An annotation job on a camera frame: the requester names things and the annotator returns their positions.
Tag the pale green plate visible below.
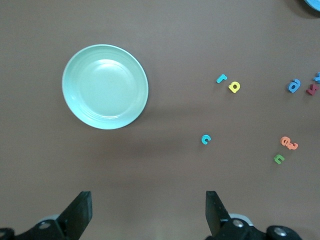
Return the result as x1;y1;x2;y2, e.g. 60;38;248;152
61;43;150;131

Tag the blue foam letter a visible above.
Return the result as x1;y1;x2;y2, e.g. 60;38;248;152
285;78;302;94

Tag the yellow foam letter d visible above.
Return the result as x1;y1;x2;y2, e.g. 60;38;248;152
227;81;241;94

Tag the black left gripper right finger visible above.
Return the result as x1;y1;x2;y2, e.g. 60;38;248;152
205;190;271;240

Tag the dark red foam letter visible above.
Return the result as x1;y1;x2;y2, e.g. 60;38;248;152
305;83;320;96

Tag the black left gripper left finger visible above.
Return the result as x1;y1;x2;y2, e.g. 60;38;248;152
17;191;94;240

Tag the brown table cover sheet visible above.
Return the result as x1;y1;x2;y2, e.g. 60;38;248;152
0;0;320;240

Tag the blue plate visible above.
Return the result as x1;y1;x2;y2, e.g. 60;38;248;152
303;0;320;11

